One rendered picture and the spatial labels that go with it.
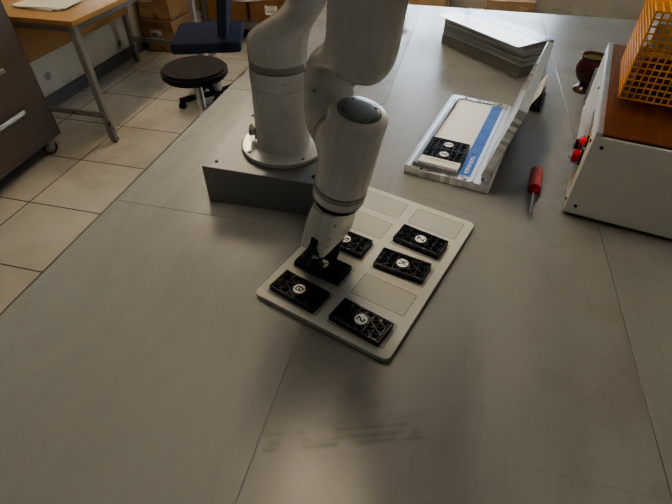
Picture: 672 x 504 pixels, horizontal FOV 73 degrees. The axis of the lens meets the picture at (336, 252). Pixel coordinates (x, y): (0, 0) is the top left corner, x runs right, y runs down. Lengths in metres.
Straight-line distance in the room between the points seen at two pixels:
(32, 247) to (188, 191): 1.66
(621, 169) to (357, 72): 0.65
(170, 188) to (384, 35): 0.73
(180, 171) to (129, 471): 0.72
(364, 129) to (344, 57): 0.10
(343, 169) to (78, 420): 0.52
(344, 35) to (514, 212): 0.66
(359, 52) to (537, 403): 0.55
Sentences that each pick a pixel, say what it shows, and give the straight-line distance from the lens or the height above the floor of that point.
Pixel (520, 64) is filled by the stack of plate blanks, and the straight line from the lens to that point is 1.75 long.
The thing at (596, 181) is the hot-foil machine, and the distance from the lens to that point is 1.07.
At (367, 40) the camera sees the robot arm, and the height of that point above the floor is 1.35.
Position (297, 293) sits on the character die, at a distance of 0.81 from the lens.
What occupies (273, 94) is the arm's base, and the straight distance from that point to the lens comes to 0.96.
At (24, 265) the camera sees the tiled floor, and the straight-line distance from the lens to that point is 2.62.
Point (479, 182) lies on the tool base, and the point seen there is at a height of 0.92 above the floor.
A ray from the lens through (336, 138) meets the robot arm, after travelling 0.63.
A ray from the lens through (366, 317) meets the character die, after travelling 0.77.
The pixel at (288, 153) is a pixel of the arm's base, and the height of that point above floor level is 1.00.
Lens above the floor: 1.52
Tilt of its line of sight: 43 degrees down
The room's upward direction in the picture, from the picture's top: straight up
